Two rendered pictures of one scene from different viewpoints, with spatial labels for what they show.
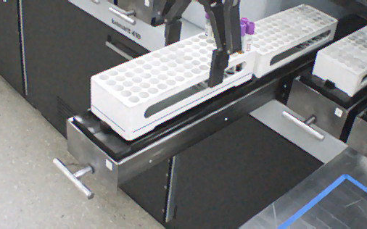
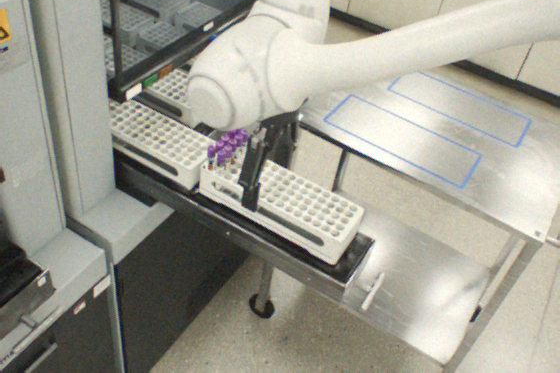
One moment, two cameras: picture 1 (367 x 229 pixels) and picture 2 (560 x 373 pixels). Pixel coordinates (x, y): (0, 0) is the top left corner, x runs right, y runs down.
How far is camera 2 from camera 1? 124 cm
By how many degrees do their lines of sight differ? 77
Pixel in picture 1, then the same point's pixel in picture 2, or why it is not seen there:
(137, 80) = (321, 213)
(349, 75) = not seen: hidden behind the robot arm
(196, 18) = (45, 236)
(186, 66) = (282, 186)
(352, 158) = (303, 115)
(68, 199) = not seen: outside the picture
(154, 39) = (65, 296)
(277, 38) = (179, 133)
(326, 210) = (361, 132)
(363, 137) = not seen: hidden behind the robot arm
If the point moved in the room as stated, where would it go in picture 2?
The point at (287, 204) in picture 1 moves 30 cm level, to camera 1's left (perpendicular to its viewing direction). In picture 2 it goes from (367, 148) to (413, 255)
